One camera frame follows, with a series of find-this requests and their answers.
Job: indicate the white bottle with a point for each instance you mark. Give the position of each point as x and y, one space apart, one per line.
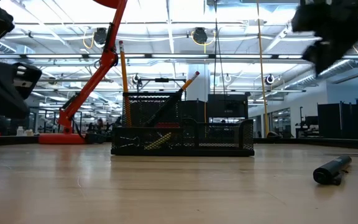
29 132
20 131

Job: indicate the black mesh desk organizer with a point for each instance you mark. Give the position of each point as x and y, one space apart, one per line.
197 140

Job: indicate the black partition panels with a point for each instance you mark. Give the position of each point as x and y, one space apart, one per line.
346 119

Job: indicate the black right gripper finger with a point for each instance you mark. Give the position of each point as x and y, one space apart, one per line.
325 59

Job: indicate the black table frame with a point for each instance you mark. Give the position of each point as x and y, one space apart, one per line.
322 143

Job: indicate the black pen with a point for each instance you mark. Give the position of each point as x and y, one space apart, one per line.
331 170
163 109

